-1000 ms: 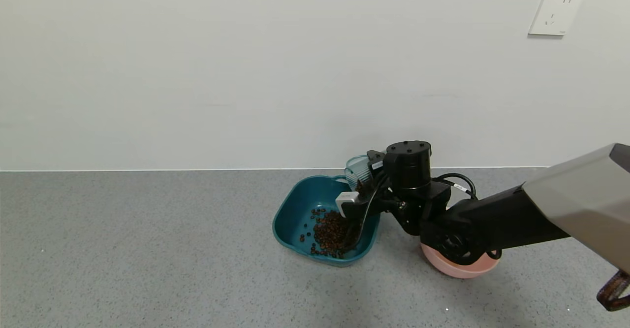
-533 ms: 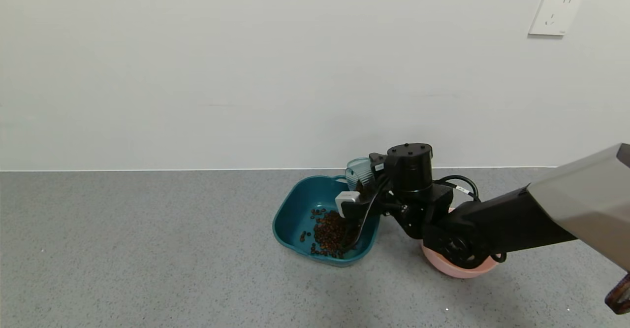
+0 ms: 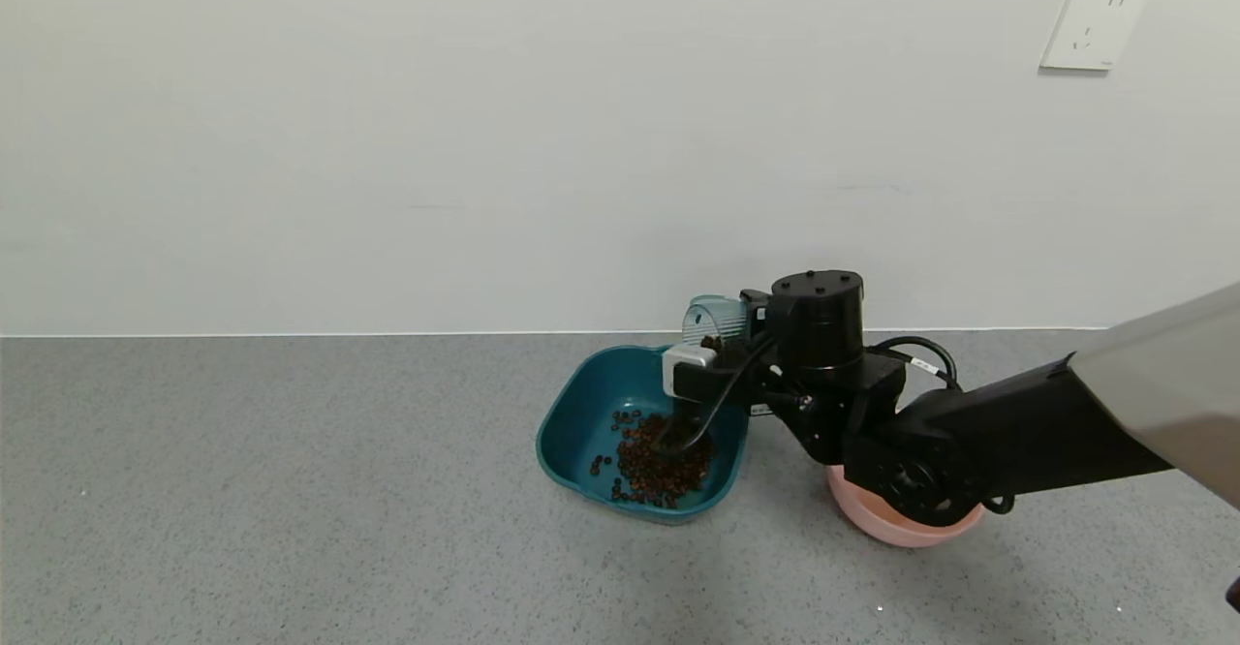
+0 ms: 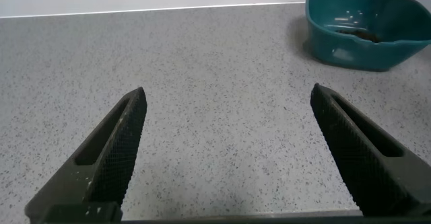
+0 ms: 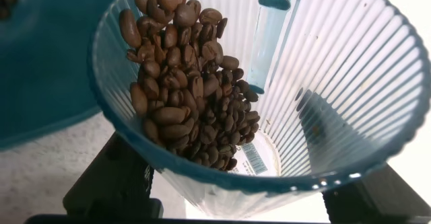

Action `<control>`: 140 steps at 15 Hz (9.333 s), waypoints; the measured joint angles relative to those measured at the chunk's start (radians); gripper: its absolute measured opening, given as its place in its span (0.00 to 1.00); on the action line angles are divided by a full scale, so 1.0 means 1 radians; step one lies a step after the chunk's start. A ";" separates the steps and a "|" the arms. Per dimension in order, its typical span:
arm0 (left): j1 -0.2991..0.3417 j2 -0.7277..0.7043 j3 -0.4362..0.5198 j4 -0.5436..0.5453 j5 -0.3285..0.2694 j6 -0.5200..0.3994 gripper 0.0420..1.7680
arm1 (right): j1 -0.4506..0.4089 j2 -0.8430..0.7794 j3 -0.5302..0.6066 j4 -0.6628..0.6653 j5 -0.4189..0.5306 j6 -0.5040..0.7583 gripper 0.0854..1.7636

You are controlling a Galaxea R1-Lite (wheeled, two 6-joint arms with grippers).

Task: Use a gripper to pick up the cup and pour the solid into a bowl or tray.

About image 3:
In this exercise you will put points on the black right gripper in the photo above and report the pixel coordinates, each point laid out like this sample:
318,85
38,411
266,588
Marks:
694,394

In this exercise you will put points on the brown coffee beans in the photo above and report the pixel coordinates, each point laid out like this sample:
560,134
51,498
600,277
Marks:
659,471

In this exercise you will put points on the translucent blue-grey ribbed cup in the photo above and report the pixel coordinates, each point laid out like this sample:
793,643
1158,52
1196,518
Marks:
712,316

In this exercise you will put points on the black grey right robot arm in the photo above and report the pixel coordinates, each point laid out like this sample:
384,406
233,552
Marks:
1017,442

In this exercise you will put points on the pink round bowl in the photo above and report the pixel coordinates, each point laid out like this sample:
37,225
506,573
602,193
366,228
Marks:
896,529

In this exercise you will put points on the teal square plastic basin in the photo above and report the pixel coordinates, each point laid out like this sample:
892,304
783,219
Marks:
581,432

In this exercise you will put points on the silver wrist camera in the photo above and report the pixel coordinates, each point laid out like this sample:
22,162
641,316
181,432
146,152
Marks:
688,369

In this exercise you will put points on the white wall socket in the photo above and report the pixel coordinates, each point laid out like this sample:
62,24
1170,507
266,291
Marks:
1095,25

